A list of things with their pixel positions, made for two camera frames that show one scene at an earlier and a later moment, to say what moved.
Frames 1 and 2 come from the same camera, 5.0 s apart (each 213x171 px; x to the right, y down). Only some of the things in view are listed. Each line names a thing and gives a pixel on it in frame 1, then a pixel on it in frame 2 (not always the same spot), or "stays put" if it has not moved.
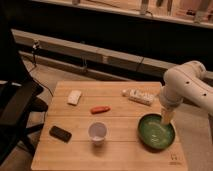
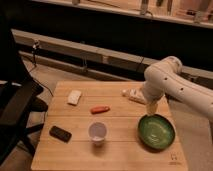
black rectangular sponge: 60,134 stays put
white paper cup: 97,132 stays put
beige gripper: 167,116 to 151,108
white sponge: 74,97 stays put
